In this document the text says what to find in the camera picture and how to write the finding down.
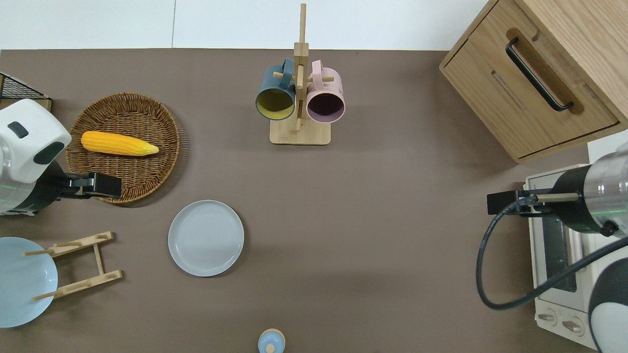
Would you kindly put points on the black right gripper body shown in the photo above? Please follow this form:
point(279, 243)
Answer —
point(500, 202)

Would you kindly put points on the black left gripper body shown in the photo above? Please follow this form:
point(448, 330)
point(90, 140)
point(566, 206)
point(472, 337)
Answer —
point(105, 185)

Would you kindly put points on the gray plate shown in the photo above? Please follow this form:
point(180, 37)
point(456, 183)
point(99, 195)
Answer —
point(206, 238)

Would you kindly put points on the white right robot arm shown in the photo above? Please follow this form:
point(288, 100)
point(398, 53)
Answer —
point(608, 191)

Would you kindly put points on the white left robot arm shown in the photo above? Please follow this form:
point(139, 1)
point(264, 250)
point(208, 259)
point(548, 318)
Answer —
point(29, 142)

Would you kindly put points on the light blue plate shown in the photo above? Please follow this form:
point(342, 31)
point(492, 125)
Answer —
point(19, 284)

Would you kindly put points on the brown wicker basket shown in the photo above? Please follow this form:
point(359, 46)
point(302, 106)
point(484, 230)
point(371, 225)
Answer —
point(147, 176)

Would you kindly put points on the yellow corn cob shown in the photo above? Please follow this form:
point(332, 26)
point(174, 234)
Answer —
point(113, 143)

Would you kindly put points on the wooden dish rack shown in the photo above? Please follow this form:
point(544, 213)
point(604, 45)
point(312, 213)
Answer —
point(98, 257)

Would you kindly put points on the wooden cabinet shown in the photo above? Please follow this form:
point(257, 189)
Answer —
point(490, 88)

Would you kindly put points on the white toaster oven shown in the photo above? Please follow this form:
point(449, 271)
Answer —
point(554, 314)

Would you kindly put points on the teal mug yellow inside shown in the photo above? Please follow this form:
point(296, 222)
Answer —
point(269, 81)

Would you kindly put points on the wooden mug tree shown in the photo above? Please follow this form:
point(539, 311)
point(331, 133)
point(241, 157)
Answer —
point(299, 133)

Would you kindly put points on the pink mug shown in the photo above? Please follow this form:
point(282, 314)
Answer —
point(328, 88)

